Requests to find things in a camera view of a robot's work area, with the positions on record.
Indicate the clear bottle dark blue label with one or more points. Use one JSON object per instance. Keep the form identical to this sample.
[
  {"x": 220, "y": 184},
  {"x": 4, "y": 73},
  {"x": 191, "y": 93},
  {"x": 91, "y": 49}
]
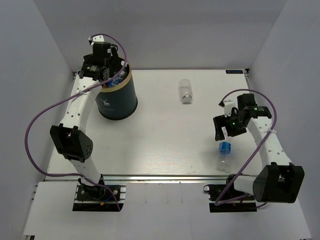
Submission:
[{"x": 115, "y": 82}]

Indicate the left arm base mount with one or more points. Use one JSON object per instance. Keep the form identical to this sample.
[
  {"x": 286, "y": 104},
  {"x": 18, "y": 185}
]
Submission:
[{"x": 92, "y": 198}]

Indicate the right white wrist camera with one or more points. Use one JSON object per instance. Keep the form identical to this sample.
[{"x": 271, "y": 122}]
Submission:
[{"x": 227, "y": 106}]

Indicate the small clear bottle blue label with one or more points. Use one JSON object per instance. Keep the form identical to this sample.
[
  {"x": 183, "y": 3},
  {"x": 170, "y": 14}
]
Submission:
[{"x": 224, "y": 152}]

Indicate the large clear unlabelled bottle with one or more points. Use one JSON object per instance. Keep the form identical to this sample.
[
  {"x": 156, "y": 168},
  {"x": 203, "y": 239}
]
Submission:
[{"x": 123, "y": 74}]

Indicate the dark green cylindrical bin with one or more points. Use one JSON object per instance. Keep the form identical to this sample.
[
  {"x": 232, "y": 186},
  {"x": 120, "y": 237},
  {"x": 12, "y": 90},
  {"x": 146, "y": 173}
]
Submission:
[{"x": 118, "y": 102}]

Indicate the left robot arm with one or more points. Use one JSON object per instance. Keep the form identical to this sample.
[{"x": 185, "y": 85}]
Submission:
[{"x": 69, "y": 136}]

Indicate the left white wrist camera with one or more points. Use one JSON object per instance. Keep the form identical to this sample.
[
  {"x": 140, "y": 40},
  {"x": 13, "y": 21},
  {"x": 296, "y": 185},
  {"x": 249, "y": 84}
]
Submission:
[{"x": 96, "y": 39}]

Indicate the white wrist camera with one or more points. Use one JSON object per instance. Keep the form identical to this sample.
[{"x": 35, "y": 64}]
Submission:
[
  {"x": 227, "y": 106},
  {"x": 96, "y": 39}
]

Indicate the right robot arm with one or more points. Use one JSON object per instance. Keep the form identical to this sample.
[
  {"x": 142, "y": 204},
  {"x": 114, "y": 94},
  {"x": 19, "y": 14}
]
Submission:
[{"x": 268, "y": 175}]

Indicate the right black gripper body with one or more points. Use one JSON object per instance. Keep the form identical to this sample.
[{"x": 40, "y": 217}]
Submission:
[{"x": 233, "y": 126}]

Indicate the clear bottle with silver cap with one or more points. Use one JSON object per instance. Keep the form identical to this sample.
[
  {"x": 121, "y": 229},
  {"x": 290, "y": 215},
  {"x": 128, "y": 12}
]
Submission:
[{"x": 185, "y": 91}]

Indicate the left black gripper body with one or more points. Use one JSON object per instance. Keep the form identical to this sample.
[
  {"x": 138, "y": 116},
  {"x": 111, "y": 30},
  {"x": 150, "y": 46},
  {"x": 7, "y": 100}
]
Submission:
[{"x": 113, "y": 65}]

